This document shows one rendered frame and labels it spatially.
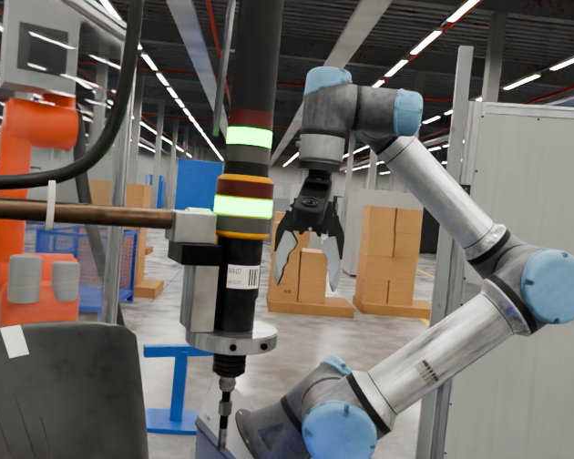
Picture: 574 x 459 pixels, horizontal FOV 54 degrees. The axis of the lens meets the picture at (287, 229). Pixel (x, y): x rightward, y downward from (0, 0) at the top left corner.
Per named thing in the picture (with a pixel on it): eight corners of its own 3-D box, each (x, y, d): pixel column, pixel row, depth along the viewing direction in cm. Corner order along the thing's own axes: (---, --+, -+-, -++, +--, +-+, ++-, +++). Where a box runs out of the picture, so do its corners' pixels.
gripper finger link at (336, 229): (351, 256, 93) (336, 205, 93) (350, 257, 91) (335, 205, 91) (322, 263, 93) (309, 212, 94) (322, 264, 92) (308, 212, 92)
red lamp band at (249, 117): (237, 124, 40) (239, 107, 40) (221, 127, 43) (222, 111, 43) (280, 130, 42) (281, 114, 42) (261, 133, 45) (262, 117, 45)
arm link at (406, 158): (540, 269, 114) (376, 90, 112) (568, 277, 103) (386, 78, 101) (497, 308, 114) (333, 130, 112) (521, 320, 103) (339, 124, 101)
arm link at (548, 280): (324, 452, 105) (568, 283, 103) (331, 494, 90) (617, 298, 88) (287, 400, 104) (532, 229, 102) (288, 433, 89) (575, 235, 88)
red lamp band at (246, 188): (226, 195, 40) (228, 178, 40) (207, 193, 44) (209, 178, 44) (281, 200, 42) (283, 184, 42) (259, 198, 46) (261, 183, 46)
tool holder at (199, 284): (172, 359, 38) (184, 213, 37) (149, 332, 44) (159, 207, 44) (292, 353, 42) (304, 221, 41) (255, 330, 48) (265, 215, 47)
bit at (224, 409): (230, 448, 44) (235, 383, 44) (225, 453, 43) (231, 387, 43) (217, 445, 44) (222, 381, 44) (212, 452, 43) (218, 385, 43)
